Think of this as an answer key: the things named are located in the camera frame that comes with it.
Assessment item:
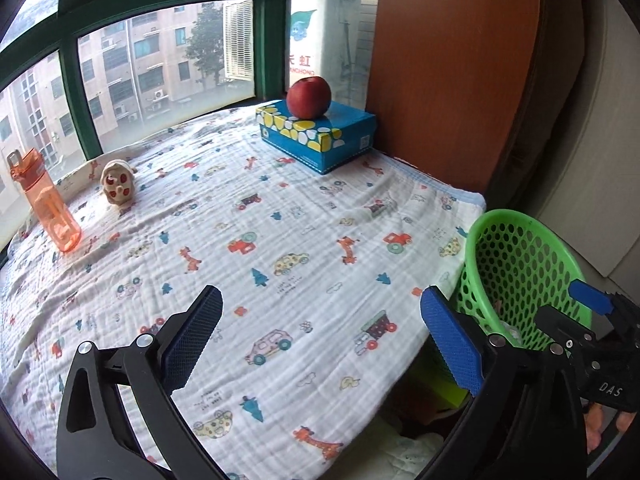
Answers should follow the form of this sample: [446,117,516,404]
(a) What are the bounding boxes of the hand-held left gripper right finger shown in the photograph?
[417,286,586,480]

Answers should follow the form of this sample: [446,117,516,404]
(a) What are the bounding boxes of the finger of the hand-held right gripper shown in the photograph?
[568,280,612,315]

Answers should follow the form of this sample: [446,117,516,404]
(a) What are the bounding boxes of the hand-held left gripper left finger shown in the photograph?
[56,284,231,480]

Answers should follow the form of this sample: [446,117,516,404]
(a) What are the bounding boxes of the green perforated plastic basket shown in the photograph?
[456,208,593,348]

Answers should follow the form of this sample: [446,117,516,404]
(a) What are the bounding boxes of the yellow green box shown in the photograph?
[427,370,471,408]

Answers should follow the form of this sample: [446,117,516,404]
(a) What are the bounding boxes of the printed cartoon blanket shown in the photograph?
[0,105,487,480]

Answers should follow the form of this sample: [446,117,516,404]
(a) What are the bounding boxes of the white plastic bag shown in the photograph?
[372,422,446,480]

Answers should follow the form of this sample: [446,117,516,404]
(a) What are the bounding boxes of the round beige plush toy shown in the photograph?
[100,159,138,207]

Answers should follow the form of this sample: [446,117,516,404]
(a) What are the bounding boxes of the orange water bottle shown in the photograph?
[6,148,82,254]

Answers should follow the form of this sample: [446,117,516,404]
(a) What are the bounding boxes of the blue spotted tissue box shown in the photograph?
[255,100,377,176]

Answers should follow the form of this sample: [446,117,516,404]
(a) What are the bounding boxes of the brown wooden board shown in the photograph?
[367,0,543,196]

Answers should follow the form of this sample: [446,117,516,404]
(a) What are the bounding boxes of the red apple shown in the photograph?
[286,76,332,121]

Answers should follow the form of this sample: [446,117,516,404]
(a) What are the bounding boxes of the white louvred outdoor unit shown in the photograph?
[223,0,254,82]

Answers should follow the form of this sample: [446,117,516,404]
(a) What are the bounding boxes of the white box with blue logo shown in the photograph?
[289,0,376,106]

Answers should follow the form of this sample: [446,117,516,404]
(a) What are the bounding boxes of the green window frame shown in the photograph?
[0,0,381,261]

